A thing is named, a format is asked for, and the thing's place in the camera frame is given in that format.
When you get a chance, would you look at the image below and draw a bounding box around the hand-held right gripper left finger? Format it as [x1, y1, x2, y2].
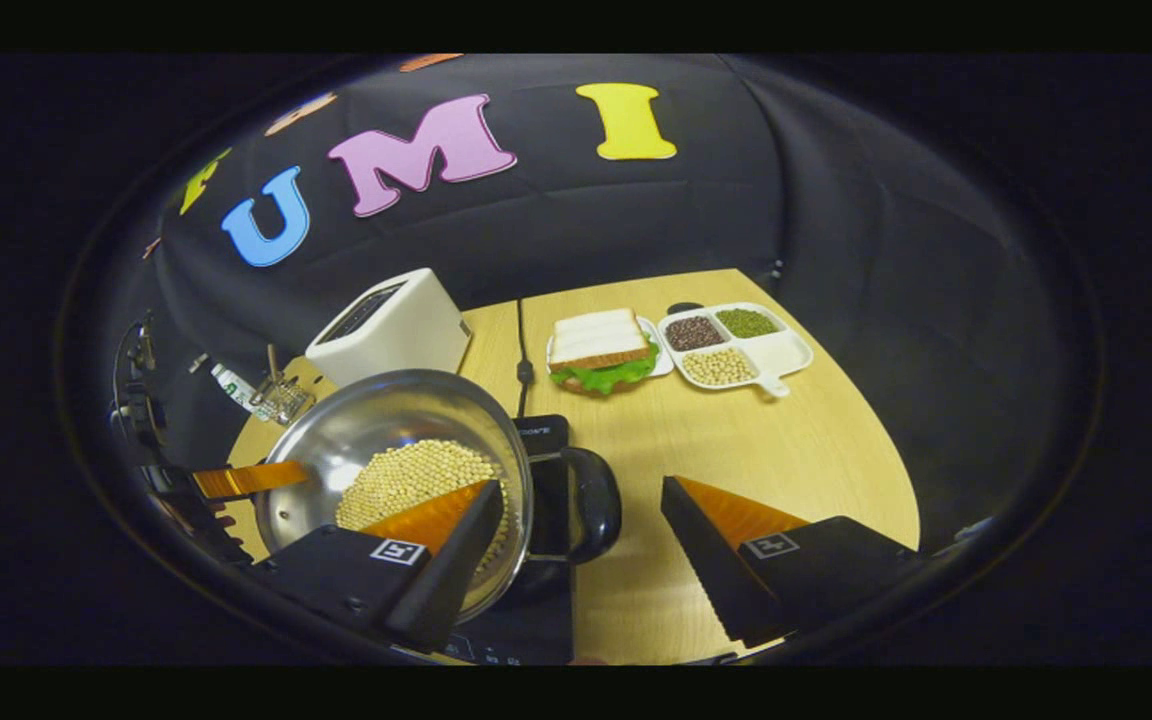
[254, 480, 505, 656]

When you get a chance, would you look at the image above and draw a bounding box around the stainless steel pot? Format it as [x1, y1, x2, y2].
[254, 370, 623, 626]

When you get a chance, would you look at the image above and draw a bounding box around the metal wire basket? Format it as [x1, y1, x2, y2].
[254, 372, 315, 426]

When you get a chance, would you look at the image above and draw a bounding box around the sandwich with lettuce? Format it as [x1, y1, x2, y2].
[548, 308, 661, 396]

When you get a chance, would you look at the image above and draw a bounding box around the white toaster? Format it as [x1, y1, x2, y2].
[305, 267, 473, 389]

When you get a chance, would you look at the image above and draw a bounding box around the white divided plate of beans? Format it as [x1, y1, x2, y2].
[656, 302, 815, 399]

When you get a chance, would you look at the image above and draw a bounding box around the black induction cooktop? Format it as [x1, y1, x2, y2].
[391, 414, 577, 666]

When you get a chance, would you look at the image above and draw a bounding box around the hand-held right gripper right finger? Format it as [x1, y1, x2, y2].
[660, 476, 927, 649]

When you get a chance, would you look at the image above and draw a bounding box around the pile of soybeans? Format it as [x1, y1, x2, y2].
[336, 440, 515, 577]

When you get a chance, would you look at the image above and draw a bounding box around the white bottle with green label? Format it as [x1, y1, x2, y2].
[211, 363, 259, 406]

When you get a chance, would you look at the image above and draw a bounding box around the black power cable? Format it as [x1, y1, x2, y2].
[514, 300, 535, 419]

